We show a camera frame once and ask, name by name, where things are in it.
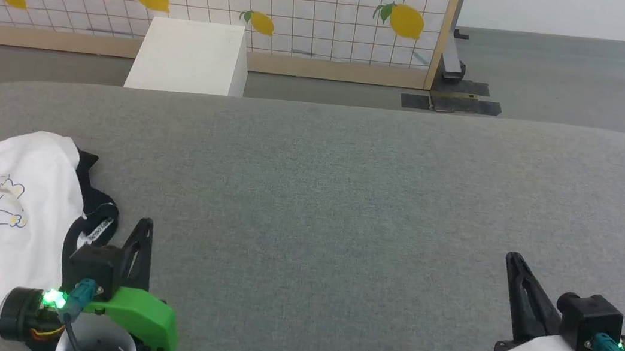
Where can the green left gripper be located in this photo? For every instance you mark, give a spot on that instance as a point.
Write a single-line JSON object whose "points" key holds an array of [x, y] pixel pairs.
{"points": [[143, 313]]}

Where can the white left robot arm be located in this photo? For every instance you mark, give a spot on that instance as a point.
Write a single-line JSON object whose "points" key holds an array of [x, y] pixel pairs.
{"points": [[23, 312]]}

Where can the white box cabinet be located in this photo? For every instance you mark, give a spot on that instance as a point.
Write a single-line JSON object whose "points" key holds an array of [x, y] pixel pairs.
{"points": [[189, 56]]}

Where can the black floor tape patch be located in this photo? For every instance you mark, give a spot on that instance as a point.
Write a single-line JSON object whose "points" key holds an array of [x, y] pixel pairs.
{"points": [[461, 87], [466, 105]]}

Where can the grey metal partition stand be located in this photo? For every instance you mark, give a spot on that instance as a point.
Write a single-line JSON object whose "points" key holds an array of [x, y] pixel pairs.
{"points": [[453, 61]]}

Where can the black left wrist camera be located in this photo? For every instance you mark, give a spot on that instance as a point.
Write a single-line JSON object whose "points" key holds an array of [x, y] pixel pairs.
{"points": [[92, 267]]}

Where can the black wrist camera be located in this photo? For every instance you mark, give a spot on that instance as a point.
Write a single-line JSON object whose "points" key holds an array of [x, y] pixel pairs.
{"points": [[92, 267], [586, 320]]}

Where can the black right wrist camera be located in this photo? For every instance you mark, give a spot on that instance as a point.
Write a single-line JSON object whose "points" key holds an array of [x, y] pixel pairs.
{"points": [[586, 320]]}

